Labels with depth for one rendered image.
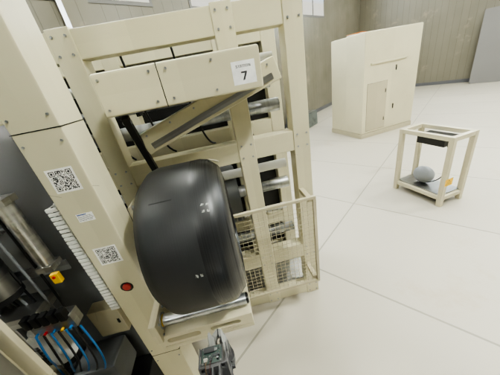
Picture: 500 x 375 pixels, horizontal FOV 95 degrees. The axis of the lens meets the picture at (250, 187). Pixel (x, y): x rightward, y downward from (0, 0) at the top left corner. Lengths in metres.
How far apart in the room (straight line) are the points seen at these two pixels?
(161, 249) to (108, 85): 0.62
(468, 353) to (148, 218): 1.96
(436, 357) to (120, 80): 2.18
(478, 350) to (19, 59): 2.43
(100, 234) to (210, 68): 0.69
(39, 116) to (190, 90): 0.46
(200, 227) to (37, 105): 0.52
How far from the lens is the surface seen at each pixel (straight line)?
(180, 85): 0.96
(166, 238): 0.70
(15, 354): 1.14
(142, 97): 0.99
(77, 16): 4.18
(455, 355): 2.09
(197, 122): 1.11
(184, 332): 1.07
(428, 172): 3.44
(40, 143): 0.85
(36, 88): 0.82
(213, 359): 0.71
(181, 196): 0.71
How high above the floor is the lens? 1.69
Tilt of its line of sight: 26 degrees down
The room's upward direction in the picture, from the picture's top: 11 degrees counter-clockwise
